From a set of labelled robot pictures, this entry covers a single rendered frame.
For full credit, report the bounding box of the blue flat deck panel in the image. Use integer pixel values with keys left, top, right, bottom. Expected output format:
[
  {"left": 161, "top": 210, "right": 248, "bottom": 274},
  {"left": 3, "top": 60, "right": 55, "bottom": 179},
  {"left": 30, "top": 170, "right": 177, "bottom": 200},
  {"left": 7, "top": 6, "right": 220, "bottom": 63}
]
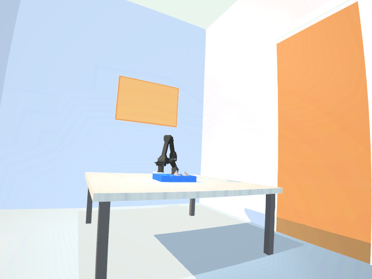
[{"left": 152, "top": 171, "right": 196, "bottom": 182}]

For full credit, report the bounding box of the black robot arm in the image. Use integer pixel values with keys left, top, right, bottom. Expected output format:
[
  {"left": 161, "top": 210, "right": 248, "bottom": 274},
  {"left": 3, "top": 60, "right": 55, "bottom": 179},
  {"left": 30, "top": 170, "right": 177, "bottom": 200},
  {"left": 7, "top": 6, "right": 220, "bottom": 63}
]
[{"left": 156, "top": 135, "right": 177, "bottom": 173}]

